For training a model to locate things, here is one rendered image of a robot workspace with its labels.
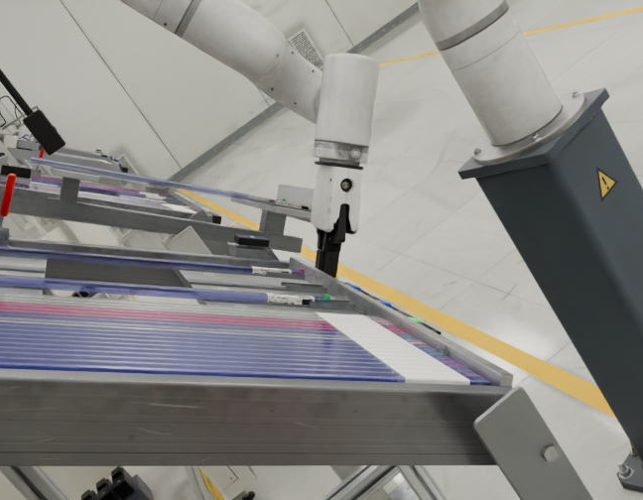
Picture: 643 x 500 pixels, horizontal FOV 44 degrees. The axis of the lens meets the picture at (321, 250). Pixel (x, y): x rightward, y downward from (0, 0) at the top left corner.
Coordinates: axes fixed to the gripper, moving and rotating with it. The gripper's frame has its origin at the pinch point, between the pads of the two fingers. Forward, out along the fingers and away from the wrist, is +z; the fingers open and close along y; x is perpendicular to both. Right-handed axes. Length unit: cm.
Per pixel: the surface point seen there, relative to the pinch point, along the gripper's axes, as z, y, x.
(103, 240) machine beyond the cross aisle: 55, 440, 9
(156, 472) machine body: 33.1, -1.0, 22.8
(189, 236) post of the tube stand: 1.3, 32.3, 16.4
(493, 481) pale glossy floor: 48, 28, -54
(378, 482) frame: 40.0, 10.0, -18.4
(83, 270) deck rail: 5.0, 8.0, 35.4
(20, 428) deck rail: 5, -60, 41
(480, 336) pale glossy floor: 28, 79, -76
